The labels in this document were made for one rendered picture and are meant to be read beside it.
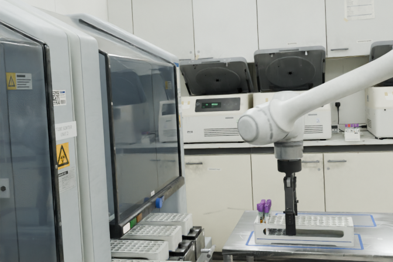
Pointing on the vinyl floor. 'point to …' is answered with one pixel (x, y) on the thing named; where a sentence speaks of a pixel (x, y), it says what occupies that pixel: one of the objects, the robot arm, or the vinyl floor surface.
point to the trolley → (244, 243)
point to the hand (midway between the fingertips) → (292, 222)
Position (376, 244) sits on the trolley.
